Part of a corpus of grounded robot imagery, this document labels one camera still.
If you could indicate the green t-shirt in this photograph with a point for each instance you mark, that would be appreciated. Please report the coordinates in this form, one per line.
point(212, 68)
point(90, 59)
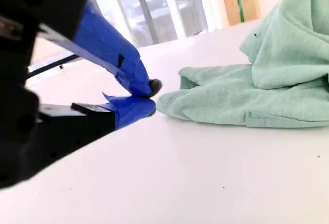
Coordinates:
point(282, 54)

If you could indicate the black metal bar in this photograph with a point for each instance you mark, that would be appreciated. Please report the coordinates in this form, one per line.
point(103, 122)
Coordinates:
point(51, 66)

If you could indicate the white window frame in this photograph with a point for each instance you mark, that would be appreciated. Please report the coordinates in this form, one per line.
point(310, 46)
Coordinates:
point(180, 8)

